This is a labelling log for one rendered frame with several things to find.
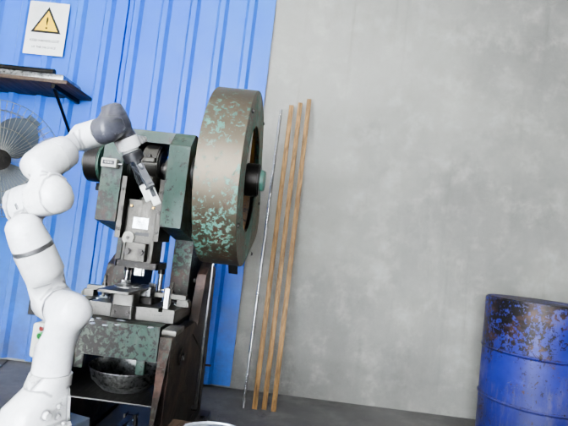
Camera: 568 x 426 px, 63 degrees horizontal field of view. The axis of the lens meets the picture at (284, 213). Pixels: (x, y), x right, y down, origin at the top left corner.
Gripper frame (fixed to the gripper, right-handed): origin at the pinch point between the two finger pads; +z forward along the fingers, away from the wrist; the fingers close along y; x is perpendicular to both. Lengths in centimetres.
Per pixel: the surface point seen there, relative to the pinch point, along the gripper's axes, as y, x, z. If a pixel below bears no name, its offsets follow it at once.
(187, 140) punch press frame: -26.6, 29.3, -13.6
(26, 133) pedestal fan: -89, -30, -40
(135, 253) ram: -26.1, -11.9, 24.4
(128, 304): -17, -24, 41
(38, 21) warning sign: -220, 11, -113
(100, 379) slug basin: -20, -48, 67
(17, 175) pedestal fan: -86, -42, -22
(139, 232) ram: -30.2, -5.9, 17.0
